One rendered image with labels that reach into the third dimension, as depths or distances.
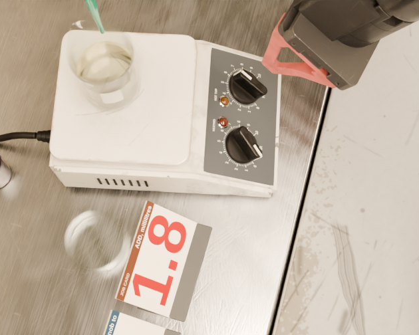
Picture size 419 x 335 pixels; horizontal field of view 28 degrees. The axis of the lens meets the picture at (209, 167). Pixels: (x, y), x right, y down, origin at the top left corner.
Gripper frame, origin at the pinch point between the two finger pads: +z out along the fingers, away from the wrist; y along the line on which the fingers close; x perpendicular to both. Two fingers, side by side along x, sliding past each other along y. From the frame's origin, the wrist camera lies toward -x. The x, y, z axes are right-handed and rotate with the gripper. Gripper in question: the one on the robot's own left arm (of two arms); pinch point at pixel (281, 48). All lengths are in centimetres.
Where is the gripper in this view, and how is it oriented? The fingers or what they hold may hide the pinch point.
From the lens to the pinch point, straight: 70.0
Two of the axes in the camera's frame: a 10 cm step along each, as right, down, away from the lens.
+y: -4.6, 7.8, -4.3
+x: 7.5, 6.0, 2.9
